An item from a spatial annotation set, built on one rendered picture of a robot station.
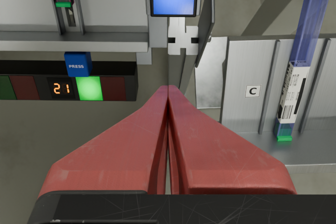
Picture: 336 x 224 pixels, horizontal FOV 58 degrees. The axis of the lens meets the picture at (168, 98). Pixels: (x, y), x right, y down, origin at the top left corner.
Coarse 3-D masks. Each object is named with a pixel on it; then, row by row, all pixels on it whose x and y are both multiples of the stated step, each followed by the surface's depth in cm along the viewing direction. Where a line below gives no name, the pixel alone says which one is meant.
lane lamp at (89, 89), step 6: (78, 78) 37; (84, 78) 37; (90, 78) 37; (96, 78) 37; (78, 84) 37; (84, 84) 37; (90, 84) 37; (96, 84) 37; (78, 90) 38; (84, 90) 38; (90, 90) 38; (96, 90) 38; (84, 96) 38; (90, 96) 38; (96, 96) 38
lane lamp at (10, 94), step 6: (0, 78) 37; (6, 78) 37; (0, 84) 37; (6, 84) 37; (0, 90) 38; (6, 90) 38; (12, 90) 38; (0, 96) 38; (6, 96) 38; (12, 96) 38
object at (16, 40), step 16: (0, 32) 32; (16, 32) 32; (32, 32) 32; (48, 32) 32; (64, 32) 32; (80, 32) 32; (96, 32) 32; (112, 32) 32; (128, 32) 32; (144, 32) 32; (0, 48) 31; (16, 48) 31; (32, 48) 31; (48, 48) 31; (64, 48) 31; (80, 48) 31; (96, 48) 31; (112, 48) 31; (128, 48) 31; (144, 48) 31
